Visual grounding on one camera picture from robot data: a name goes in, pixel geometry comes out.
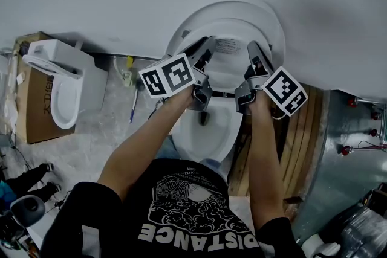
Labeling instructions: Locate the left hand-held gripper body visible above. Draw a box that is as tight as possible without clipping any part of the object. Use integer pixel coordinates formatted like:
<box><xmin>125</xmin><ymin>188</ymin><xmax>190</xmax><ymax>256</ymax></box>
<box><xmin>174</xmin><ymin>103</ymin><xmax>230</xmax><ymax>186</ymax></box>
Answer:
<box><xmin>137</xmin><ymin>52</ymin><xmax>212</xmax><ymax>112</ymax></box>

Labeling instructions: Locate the person's right forearm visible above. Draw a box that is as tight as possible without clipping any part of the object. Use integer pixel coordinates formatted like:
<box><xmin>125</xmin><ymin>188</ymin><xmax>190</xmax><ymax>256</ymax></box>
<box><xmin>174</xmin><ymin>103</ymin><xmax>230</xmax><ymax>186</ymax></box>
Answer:
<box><xmin>246</xmin><ymin>96</ymin><xmax>291</xmax><ymax>232</ymax></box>

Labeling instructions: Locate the brown cardboard box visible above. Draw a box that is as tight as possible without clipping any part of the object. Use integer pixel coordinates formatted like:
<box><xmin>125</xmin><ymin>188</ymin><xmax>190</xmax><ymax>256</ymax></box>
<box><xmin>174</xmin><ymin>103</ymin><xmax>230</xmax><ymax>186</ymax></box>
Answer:
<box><xmin>13</xmin><ymin>33</ymin><xmax>76</xmax><ymax>144</ymax></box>

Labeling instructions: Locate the white appliance with black cable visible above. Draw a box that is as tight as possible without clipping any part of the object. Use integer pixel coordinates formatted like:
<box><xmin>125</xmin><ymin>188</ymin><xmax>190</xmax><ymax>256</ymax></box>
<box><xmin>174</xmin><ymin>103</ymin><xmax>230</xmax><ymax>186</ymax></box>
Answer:
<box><xmin>302</xmin><ymin>234</ymin><xmax>342</xmax><ymax>258</ymax></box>

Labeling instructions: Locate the plastic wrapped grey bundle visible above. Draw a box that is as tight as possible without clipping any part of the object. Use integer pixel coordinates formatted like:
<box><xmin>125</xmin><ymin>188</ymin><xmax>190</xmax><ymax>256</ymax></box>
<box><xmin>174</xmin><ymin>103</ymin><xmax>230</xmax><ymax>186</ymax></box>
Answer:
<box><xmin>340</xmin><ymin>207</ymin><xmax>387</xmax><ymax>258</ymax></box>

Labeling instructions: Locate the person's black printed t-shirt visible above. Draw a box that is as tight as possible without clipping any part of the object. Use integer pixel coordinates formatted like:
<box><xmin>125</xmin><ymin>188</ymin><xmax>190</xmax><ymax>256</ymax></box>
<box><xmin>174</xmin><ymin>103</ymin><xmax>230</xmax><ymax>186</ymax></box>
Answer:
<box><xmin>39</xmin><ymin>158</ymin><xmax>308</xmax><ymax>258</ymax></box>

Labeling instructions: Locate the wooden slat platform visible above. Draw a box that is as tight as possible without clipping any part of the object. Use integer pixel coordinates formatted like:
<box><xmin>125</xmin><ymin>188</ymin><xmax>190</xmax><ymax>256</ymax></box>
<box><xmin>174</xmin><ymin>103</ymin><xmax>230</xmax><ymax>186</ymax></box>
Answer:
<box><xmin>228</xmin><ymin>83</ymin><xmax>324</xmax><ymax>217</ymax></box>

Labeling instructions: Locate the person's left forearm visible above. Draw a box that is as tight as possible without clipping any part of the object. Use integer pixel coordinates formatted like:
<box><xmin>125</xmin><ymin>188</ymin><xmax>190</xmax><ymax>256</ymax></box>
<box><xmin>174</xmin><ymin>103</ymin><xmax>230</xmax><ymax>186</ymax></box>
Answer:
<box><xmin>96</xmin><ymin>86</ymin><xmax>196</xmax><ymax>202</ymax></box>

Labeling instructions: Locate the grey black round device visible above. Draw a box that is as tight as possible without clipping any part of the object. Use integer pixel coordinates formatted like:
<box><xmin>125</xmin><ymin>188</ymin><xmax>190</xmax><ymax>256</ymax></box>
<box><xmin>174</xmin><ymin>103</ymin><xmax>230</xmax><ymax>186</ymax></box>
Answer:
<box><xmin>10</xmin><ymin>195</ymin><xmax>46</xmax><ymax>229</ymax></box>

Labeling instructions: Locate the green shopping cart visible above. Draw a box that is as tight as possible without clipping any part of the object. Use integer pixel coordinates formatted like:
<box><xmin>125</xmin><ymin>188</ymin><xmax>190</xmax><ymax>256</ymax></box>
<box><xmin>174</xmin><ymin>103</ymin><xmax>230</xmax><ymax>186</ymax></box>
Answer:
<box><xmin>340</xmin><ymin>95</ymin><xmax>387</xmax><ymax>158</ymax></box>

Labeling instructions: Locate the black-headed toilet brush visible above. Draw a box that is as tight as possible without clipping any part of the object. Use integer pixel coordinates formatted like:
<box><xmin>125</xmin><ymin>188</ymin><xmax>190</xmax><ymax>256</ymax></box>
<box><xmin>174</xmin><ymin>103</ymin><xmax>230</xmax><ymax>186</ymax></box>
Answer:
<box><xmin>129</xmin><ymin>81</ymin><xmax>146</xmax><ymax>124</ymax></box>

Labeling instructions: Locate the white toilet lid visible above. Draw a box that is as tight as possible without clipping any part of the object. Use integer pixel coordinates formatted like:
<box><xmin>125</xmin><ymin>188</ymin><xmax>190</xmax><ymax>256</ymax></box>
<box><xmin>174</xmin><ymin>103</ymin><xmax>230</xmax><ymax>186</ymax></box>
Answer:
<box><xmin>165</xmin><ymin>0</ymin><xmax>287</xmax><ymax>91</ymax></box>

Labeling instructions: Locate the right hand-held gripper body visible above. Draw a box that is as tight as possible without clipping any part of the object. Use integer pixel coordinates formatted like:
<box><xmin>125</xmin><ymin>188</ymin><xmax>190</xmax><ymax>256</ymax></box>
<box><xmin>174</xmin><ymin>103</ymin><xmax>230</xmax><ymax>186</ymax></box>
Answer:
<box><xmin>234</xmin><ymin>65</ymin><xmax>310</xmax><ymax>118</ymax></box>

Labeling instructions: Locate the water supply valve with hose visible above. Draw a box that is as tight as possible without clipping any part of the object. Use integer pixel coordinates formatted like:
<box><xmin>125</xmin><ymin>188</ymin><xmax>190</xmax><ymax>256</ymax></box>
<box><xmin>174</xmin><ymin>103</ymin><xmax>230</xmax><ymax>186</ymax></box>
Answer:
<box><xmin>113</xmin><ymin>54</ymin><xmax>135</xmax><ymax>88</ymax></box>

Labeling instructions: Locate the small white toilet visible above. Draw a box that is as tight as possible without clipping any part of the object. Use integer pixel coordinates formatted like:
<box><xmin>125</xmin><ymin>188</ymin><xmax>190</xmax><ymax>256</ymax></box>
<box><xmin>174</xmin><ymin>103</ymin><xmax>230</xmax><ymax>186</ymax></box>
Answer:
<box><xmin>22</xmin><ymin>39</ymin><xmax>109</xmax><ymax>130</ymax></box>

